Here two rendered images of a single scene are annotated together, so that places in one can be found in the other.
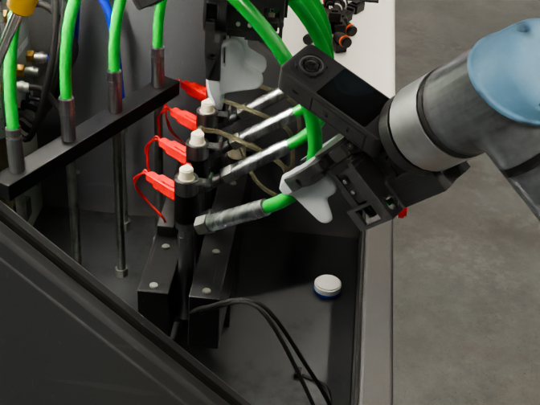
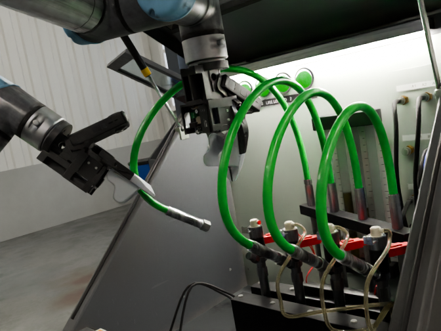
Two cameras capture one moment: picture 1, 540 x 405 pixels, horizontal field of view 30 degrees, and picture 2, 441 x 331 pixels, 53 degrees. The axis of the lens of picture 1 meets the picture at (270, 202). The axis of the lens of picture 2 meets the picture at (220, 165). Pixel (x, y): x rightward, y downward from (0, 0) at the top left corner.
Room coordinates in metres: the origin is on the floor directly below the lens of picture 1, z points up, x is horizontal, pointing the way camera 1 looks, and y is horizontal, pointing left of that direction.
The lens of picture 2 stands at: (1.47, -0.55, 1.34)
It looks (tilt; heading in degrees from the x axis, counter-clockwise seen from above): 7 degrees down; 131
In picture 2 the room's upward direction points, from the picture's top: 10 degrees counter-clockwise
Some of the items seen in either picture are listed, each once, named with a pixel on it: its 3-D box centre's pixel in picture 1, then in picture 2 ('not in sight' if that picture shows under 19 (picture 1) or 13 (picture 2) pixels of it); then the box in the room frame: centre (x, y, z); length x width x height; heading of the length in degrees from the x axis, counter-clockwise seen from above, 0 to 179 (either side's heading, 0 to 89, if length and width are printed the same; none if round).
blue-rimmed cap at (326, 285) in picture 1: (327, 286); not in sight; (1.13, -0.09, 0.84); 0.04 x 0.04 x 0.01
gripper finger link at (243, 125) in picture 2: not in sight; (235, 130); (0.99, 0.06, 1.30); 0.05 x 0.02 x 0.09; 176
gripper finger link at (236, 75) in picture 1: (235, 78); (216, 158); (0.95, 0.05, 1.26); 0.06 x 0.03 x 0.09; 86
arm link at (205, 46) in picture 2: not in sight; (206, 52); (0.97, 0.05, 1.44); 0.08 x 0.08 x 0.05
